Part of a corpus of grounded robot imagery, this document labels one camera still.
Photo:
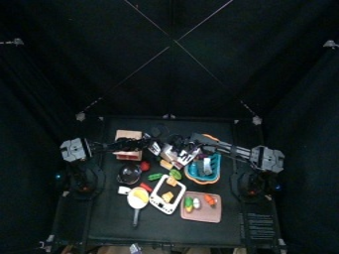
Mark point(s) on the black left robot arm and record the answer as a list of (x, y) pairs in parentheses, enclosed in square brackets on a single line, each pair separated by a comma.
[(75, 150)]

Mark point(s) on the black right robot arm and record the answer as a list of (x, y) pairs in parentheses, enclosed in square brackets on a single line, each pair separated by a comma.
[(264, 158)]

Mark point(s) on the purple toy vegetable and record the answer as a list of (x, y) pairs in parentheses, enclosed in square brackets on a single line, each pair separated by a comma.
[(203, 156)]

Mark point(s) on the pink striped toy bacon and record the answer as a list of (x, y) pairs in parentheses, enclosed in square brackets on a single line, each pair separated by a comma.
[(176, 165)]

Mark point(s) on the grey white toy utensil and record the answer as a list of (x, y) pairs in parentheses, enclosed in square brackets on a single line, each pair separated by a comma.
[(207, 167)]

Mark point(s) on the red wooden toy box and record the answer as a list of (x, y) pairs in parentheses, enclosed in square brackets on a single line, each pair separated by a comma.
[(128, 135)]

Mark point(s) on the red toy tomato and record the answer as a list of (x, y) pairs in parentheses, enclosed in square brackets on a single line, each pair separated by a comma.
[(144, 166)]

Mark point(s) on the green toy star fruit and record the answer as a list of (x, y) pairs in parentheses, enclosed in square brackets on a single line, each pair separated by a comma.
[(175, 174)]

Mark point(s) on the green toy pea pod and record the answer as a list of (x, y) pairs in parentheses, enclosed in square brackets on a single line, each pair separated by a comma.
[(155, 176)]

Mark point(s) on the red toy sausage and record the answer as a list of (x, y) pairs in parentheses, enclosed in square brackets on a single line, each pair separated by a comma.
[(146, 187)]

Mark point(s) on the orange toy carrot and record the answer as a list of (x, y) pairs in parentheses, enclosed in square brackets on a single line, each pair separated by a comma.
[(208, 199)]

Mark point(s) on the small white toy piece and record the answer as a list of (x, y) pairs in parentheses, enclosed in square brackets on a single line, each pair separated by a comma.
[(124, 190)]

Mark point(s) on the white toy egg piece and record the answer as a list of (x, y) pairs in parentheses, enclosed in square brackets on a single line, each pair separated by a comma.
[(196, 203)]

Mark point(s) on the yellow toy omelette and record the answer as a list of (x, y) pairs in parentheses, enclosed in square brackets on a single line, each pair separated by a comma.
[(142, 196)]

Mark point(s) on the white toy induction stove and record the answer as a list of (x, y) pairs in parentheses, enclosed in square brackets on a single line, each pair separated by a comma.
[(159, 203)]

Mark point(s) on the pink plastic tray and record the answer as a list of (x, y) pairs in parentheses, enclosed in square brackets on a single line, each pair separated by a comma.
[(203, 215)]

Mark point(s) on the white text label sticker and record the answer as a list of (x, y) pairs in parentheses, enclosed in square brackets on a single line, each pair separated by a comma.
[(260, 226)]

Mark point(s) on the small white purple object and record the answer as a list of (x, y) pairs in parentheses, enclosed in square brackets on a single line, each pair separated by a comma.
[(135, 248)]

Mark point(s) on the metal frame corner bracket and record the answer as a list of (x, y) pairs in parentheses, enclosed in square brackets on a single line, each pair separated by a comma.
[(167, 116), (330, 43), (80, 115), (15, 42), (255, 119)]

